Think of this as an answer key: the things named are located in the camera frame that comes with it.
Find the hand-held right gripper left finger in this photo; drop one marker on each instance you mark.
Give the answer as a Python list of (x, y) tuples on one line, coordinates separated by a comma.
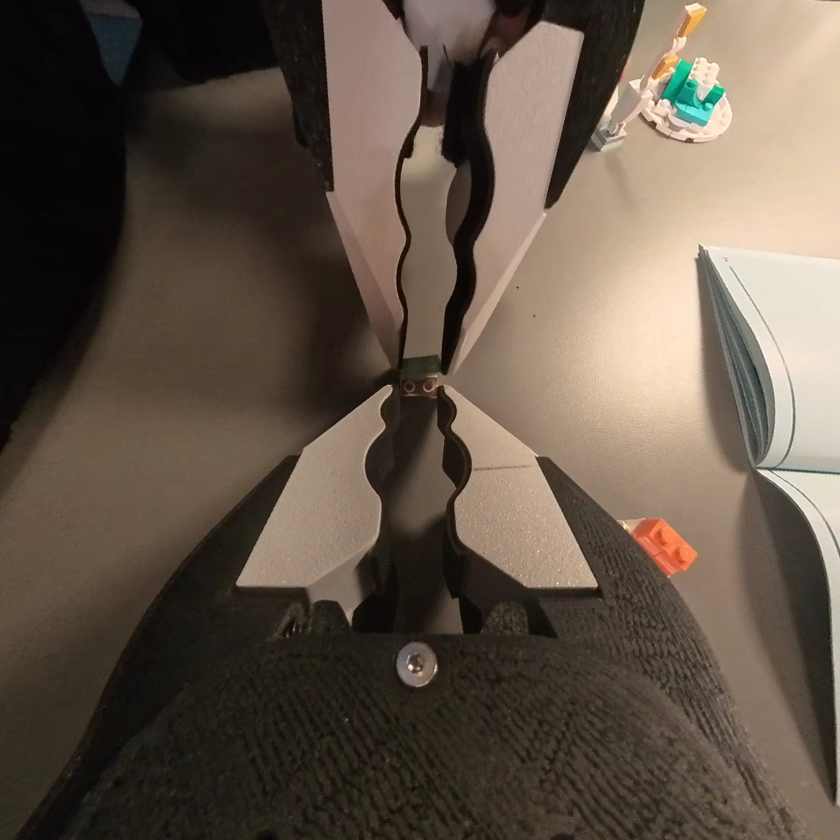
[(308, 525)]

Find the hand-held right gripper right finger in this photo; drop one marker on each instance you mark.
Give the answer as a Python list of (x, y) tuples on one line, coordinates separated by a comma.
[(525, 525)]

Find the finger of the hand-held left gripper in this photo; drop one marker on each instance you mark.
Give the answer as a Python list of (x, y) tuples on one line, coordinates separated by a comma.
[(367, 164), (518, 164)]

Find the orange lego brick assembly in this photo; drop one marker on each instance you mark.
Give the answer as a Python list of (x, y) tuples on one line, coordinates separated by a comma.
[(663, 544)]

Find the small white mint lego piece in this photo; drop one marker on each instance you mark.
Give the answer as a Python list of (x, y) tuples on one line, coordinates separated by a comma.
[(420, 377)]

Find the pale blue instruction booklet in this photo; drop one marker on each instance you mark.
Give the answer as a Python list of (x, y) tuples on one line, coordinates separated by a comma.
[(800, 341)]

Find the white teal lego model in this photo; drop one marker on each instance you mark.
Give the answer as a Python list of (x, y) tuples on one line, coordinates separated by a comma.
[(689, 98)]

